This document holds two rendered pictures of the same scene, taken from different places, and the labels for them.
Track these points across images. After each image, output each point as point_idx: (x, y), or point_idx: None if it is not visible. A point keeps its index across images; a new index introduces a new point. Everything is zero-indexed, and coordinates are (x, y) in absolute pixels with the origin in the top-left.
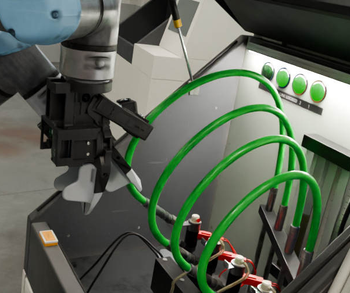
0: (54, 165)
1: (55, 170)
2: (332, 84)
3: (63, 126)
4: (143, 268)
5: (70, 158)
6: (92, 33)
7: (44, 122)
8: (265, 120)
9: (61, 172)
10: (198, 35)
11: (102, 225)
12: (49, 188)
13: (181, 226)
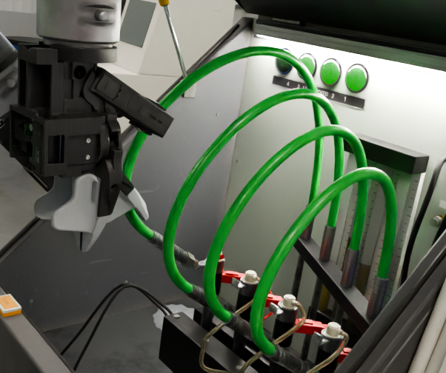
0: None
1: None
2: (375, 66)
3: (49, 116)
4: (139, 336)
5: (64, 163)
6: None
7: (15, 116)
8: (285, 123)
9: None
10: (158, 45)
11: (76, 283)
12: None
13: (218, 258)
